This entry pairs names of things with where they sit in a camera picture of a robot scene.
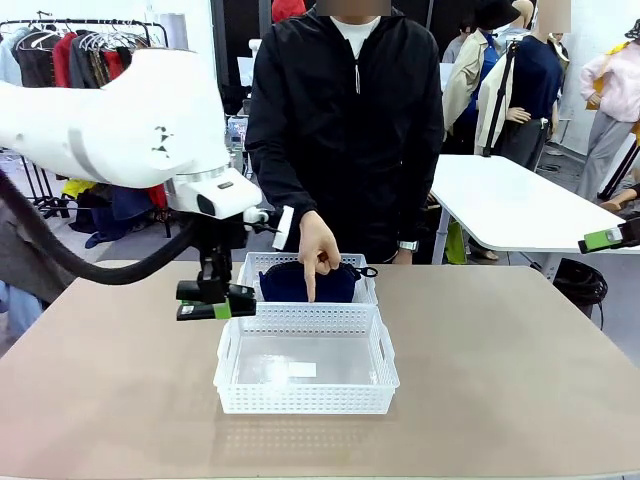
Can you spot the black hanging scarf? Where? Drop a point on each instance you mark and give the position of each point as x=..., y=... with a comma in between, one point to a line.
x=124, y=57

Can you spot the dark blue garment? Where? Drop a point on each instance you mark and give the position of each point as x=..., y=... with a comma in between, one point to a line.
x=120, y=210

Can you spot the pale wall poster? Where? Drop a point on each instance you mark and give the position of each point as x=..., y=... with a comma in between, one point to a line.
x=177, y=30

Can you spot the black stand legs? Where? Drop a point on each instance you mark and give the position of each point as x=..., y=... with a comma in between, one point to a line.
x=617, y=172

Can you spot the green bag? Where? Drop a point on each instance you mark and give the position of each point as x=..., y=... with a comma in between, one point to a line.
x=455, y=242

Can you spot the white table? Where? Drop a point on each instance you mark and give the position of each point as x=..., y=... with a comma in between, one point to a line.
x=500, y=200

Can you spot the person left hand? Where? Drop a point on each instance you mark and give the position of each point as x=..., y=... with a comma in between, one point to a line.
x=404, y=257

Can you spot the grey hanging jacket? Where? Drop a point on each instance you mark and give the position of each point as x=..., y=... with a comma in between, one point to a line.
x=82, y=65

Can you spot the mannequin in pink jacket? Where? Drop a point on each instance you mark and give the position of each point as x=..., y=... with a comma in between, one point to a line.
x=617, y=85

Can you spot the black hat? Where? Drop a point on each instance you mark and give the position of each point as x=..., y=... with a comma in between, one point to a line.
x=495, y=15

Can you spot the grey jacket on chair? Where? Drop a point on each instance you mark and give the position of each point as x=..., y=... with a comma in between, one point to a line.
x=20, y=260

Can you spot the light blue hanging garment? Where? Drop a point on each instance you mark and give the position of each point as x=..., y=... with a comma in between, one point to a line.
x=7, y=65

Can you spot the black stapler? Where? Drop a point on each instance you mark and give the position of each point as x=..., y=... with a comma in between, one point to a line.
x=242, y=300

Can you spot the red hooded garment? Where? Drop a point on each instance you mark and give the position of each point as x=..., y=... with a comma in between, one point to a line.
x=287, y=9

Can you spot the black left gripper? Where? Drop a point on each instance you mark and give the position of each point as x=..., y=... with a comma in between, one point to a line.
x=215, y=240

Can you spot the silver wristwatch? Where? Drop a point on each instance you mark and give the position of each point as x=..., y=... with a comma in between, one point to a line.
x=408, y=245

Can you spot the olive patterned hanging garment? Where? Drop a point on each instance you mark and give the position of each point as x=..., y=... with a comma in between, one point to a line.
x=98, y=70

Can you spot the yellow garment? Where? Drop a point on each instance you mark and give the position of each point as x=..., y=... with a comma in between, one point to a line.
x=79, y=189

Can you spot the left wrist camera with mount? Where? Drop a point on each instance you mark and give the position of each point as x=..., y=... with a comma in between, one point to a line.
x=282, y=227

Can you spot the black metal clothes rack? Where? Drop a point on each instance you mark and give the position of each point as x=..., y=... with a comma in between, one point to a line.
x=75, y=21

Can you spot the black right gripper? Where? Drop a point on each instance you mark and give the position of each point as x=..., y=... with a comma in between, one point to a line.
x=632, y=234

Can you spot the red hanging coat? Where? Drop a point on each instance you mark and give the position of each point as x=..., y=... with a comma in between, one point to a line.
x=62, y=65

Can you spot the mannequin in beige trench coat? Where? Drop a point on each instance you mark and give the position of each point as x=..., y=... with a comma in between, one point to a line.
x=465, y=85

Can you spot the large white perforated plastic basket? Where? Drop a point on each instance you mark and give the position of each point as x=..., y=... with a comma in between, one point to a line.
x=305, y=397

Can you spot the person torso in black jacket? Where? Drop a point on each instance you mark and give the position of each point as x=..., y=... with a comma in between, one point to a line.
x=350, y=125

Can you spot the person right forearm black sleeve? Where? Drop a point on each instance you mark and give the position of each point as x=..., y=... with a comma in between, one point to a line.
x=282, y=185

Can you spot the person left forearm black sleeve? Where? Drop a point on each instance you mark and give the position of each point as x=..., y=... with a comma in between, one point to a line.
x=422, y=200

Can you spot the small white perforated plastic basket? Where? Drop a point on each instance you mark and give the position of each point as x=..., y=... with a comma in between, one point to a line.
x=370, y=295

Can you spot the navy blue fabric pouch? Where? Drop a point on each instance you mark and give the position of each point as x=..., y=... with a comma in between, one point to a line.
x=280, y=287

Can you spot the dark checked hanging coat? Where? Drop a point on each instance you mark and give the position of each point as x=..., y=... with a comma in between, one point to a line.
x=35, y=65

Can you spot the person right hand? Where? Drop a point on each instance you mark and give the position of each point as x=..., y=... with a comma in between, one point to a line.
x=317, y=245

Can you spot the mannequin in navy top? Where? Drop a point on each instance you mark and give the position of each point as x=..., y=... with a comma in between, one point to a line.
x=535, y=75

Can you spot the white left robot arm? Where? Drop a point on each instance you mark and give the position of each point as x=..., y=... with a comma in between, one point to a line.
x=125, y=125

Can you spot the blue jeans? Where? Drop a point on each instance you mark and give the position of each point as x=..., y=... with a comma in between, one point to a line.
x=15, y=310

